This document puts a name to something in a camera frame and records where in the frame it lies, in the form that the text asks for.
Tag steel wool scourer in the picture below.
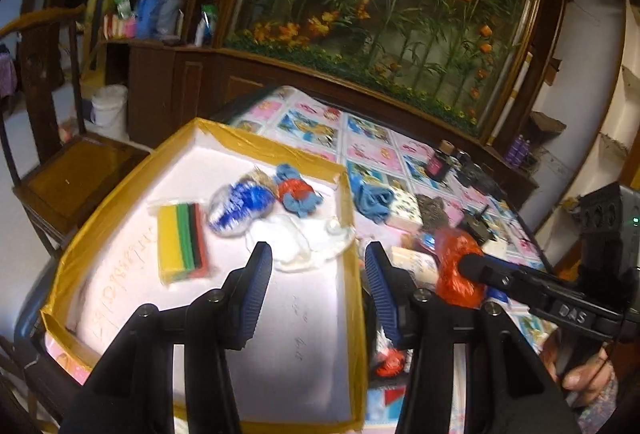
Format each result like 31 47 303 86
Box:
415 194 455 232

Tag white rolled paper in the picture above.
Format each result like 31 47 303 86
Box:
492 51 534 145

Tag dark red labelled jar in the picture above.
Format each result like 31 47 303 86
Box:
425 140 455 181

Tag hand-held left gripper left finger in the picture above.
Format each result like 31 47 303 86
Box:
60 241 273 434

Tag printed tablecloth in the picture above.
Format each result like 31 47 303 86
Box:
45 86 561 434

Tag black electric motor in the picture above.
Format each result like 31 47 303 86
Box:
461 205 496 245

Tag black plastic tool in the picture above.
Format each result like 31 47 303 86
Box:
456 153 503 197

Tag yellow cardboard box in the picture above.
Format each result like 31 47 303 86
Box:
40 116 371 434

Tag pink box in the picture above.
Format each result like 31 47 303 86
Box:
104 14 138 39

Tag blue thermos jug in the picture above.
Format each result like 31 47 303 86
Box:
157 0 182 38
135 0 161 39

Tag blue cloth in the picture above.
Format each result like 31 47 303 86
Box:
351 173 401 225

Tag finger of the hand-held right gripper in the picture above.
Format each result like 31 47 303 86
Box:
459 254 551 309
482 256 581 297

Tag red and blue rolled socks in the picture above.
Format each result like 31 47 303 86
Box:
274 163 325 219

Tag white plastic bucket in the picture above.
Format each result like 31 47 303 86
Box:
90 84 130 142

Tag blue and white plastic bag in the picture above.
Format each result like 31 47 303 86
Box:
207 176 277 239

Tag orange plastic bag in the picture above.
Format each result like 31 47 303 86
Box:
434 228 487 311

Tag floral wall panel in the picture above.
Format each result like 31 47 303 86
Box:
222 0 548 139

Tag person's right hand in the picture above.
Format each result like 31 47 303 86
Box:
542 339 621 407

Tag red plastic bag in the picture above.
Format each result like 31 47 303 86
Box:
374 346 408 378

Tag lemon print tissue pack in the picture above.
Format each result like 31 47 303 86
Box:
385 189 426 232

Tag green and white bottle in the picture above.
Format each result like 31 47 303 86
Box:
194 4 219 47

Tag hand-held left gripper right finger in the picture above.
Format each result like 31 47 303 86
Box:
365 241 576 434

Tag wooden chair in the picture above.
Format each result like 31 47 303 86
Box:
0 5 152 259

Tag striped multicolour sponge pack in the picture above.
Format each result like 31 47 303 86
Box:
147 201 213 285

